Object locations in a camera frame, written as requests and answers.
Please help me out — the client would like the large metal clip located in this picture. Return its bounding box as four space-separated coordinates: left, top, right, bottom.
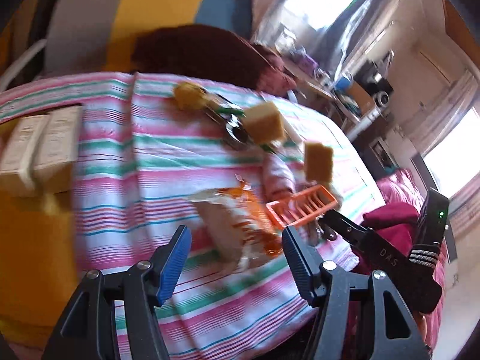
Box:
203 94 253 150

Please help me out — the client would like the pink plastic hair roller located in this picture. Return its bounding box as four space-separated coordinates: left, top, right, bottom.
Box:
262 153 295 202

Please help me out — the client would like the orange snack bag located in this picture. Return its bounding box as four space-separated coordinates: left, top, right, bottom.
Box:
188 176 282 273

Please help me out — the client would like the striped pink green tablecloth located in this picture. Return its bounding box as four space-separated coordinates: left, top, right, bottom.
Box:
0 70 380 360

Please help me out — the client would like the pink plush item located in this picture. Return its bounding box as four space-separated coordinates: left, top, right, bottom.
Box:
354 168 447 353

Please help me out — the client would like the orange plastic tray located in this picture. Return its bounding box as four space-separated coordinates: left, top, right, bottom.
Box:
265 184 338 230

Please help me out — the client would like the yellow sponge block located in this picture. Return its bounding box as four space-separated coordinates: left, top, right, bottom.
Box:
241 102 287 145
304 141 334 184

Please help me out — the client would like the gold metal tin box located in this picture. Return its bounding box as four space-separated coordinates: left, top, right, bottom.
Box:
0 102 86 350

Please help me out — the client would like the yellow knitted pouch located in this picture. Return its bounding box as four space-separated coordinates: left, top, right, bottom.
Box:
173 81 208 111

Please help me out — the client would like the dark red blanket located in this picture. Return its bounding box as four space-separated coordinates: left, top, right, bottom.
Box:
131 24 297 97

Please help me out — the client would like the cluttered side desk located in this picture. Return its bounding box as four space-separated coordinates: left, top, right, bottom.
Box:
281 55 394 141

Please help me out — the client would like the grey yellow blue armchair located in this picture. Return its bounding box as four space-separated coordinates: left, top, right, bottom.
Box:
0 0 257 93

